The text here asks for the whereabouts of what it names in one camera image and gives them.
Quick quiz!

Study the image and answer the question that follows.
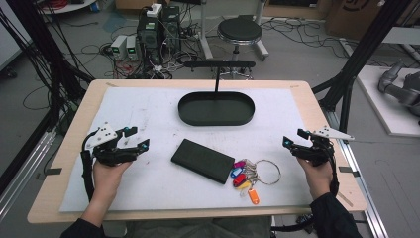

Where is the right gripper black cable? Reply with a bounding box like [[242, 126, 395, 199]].
[[325, 140, 341, 197]]

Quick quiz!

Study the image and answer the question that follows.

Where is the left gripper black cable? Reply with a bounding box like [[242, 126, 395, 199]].
[[80, 130, 100, 203]]

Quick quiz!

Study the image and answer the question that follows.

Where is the white power strip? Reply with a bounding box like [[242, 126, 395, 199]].
[[146, 2, 163, 19]]

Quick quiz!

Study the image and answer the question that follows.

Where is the aluminium rail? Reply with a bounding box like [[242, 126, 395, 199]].
[[324, 108, 391, 238], [0, 129, 57, 221]]

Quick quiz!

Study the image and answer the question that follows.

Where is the person's left hand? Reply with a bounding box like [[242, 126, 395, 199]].
[[92, 161, 134, 199]]

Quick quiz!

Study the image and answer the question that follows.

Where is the black computer tower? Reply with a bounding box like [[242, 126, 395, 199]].
[[136, 7, 163, 65], [160, 5, 182, 54]]

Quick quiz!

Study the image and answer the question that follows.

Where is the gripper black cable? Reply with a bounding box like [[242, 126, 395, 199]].
[[80, 130, 100, 203], [325, 140, 341, 197]]

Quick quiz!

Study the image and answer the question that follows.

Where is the brown cardboard box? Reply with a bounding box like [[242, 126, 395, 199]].
[[324, 0, 388, 42]]

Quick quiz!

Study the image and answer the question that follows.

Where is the person's lap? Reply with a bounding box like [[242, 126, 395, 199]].
[[124, 215, 274, 238]]

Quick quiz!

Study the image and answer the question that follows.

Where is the key ring with coloured tags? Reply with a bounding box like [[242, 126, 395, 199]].
[[230, 158, 282, 206]]

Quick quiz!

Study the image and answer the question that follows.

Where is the black metal frame post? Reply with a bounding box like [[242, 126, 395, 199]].
[[5, 0, 95, 133], [311, 0, 414, 133]]

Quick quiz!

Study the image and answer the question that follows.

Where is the black flat wallet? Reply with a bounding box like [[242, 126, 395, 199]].
[[170, 138, 237, 185]]

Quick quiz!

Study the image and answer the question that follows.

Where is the person's right hand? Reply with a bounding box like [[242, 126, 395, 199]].
[[295, 157, 333, 201]]

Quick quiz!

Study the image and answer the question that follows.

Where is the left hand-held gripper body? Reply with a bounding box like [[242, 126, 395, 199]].
[[82, 122, 140, 168]]

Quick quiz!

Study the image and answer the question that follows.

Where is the black round stool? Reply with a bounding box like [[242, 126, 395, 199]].
[[216, 16, 270, 62]]

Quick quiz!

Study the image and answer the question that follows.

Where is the white power supply unit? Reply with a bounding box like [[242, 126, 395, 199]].
[[126, 35, 139, 61], [110, 34, 129, 61]]

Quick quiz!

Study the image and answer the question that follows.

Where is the white table mat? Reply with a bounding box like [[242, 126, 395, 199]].
[[58, 86, 314, 213]]

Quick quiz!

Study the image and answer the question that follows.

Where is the white platform board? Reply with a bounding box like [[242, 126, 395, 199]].
[[356, 64, 420, 139]]

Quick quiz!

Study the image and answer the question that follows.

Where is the black oval tray with stand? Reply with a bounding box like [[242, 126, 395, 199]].
[[177, 59, 258, 127]]

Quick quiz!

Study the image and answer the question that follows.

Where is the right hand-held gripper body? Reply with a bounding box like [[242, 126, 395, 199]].
[[291, 125, 355, 167]]

